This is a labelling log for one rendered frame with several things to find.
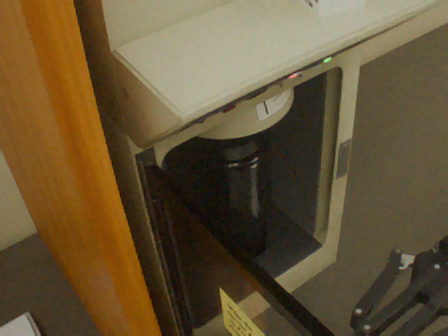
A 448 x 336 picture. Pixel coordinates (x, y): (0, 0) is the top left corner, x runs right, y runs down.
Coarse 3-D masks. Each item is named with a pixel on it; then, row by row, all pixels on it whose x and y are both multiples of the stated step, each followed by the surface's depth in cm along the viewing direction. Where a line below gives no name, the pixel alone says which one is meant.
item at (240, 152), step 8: (248, 136) 77; (256, 136) 77; (200, 144) 77; (208, 144) 76; (216, 144) 75; (224, 144) 75; (232, 144) 75; (240, 144) 75; (248, 144) 76; (256, 144) 77; (208, 152) 76; (216, 152) 75; (224, 152) 75; (232, 152) 75; (240, 152) 75; (248, 152) 76
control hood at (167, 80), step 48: (240, 0) 53; (288, 0) 53; (384, 0) 54; (432, 0) 55; (144, 48) 46; (192, 48) 46; (240, 48) 46; (288, 48) 47; (336, 48) 48; (144, 96) 44; (192, 96) 42; (240, 96) 44; (144, 144) 50
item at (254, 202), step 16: (192, 144) 77; (208, 160) 75; (224, 160) 75; (240, 160) 75; (208, 176) 78; (224, 176) 77; (240, 176) 77; (256, 176) 79; (208, 192) 81; (224, 192) 79; (240, 192) 79; (256, 192) 81; (208, 208) 84; (224, 208) 81; (240, 208) 81; (256, 208) 84; (224, 224) 84; (240, 224) 84; (256, 224) 86; (240, 240) 86; (256, 240) 88
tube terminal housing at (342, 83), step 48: (96, 0) 44; (144, 0) 46; (192, 0) 50; (96, 48) 49; (96, 96) 56; (336, 96) 78; (336, 144) 79; (336, 192) 86; (144, 240) 66; (336, 240) 95; (288, 288) 93
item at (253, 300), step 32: (160, 192) 53; (192, 224) 50; (192, 256) 55; (224, 256) 47; (192, 288) 60; (224, 288) 51; (256, 288) 45; (192, 320) 68; (256, 320) 48; (288, 320) 42
